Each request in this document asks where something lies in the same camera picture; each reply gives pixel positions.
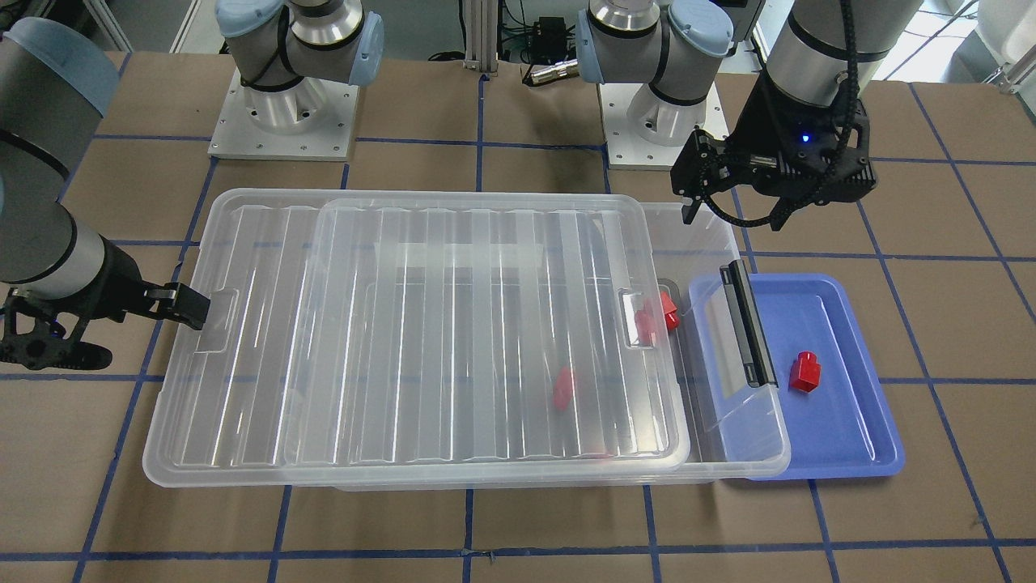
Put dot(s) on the blue plastic tray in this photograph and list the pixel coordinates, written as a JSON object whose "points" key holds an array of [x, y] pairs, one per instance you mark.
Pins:
{"points": [[844, 429]]}

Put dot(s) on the aluminium frame post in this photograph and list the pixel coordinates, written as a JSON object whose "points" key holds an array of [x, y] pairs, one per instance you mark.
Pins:
{"points": [[481, 32]]}

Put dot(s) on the black box latch handle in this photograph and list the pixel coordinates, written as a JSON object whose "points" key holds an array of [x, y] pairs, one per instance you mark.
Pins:
{"points": [[756, 359]]}

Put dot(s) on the red block in box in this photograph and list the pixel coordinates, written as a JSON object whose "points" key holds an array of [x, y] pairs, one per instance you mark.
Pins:
{"points": [[670, 314], [563, 393], [646, 329]]}

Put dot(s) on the clear plastic box lid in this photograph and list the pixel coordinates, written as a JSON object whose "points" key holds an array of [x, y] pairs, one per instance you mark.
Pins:
{"points": [[421, 332]]}

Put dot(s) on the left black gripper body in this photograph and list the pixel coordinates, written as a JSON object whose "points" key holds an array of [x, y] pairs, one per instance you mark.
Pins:
{"points": [[757, 123]]}

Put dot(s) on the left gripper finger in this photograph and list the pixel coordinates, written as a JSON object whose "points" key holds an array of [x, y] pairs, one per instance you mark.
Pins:
{"points": [[691, 207]]}

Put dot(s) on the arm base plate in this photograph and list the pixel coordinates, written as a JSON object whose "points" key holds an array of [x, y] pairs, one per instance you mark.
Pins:
{"points": [[643, 133], [313, 121]]}

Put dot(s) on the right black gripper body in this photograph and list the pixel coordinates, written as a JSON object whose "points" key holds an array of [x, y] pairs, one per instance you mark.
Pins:
{"points": [[116, 278]]}

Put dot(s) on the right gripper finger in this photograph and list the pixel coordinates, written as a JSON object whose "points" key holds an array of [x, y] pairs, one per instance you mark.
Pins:
{"points": [[186, 306]]}

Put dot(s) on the clear plastic storage box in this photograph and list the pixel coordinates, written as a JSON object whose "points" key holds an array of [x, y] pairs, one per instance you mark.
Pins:
{"points": [[486, 340]]}

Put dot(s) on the red block from tray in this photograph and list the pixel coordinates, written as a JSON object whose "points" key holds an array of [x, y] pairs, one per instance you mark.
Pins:
{"points": [[806, 372]]}

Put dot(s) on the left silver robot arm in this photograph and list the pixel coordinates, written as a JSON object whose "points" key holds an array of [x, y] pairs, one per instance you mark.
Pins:
{"points": [[677, 50]]}

